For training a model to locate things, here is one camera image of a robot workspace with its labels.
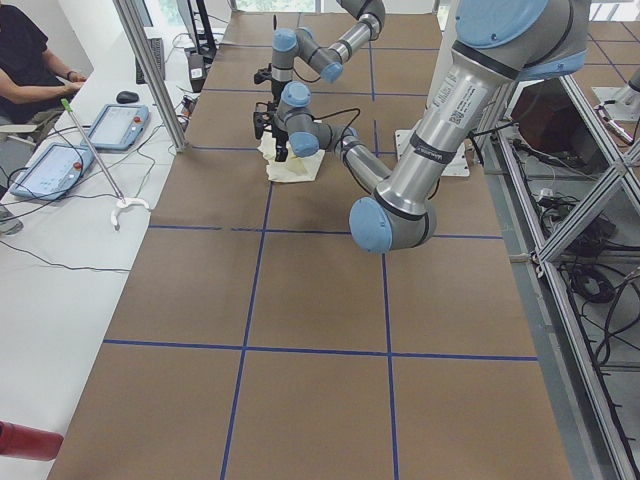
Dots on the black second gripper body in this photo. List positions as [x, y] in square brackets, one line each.
[275, 89]

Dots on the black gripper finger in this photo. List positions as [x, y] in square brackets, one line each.
[281, 152]

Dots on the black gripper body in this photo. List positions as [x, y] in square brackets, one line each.
[281, 141]

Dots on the cream white t-shirt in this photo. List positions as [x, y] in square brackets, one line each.
[294, 169]

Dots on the second grey blue robot arm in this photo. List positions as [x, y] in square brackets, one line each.
[327, 61]

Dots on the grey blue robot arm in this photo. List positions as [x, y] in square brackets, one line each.
[496, 43]

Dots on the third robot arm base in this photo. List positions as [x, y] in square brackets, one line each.
[620, 103]

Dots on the black computer mouse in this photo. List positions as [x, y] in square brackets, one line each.
[127, 97]

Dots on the blue teach pendant upper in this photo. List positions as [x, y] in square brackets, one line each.
[118, 126]

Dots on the blue teach pendant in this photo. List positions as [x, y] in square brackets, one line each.
[118, 126]
[53, 173]

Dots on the reacher grabber stick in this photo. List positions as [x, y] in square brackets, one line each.
[122, 202]

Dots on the blue teach pendant lower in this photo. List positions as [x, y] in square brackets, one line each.
[53, 173]

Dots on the person in black shirt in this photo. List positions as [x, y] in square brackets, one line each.
[33, 78]

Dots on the red bottle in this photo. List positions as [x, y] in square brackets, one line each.
[19, 441]

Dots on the aluminium frame post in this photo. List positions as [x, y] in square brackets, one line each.
[135, 33]

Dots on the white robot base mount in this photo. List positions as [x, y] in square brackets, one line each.
[455, 163]

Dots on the aluminium frame rail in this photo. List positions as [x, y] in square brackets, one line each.
[580, 253]

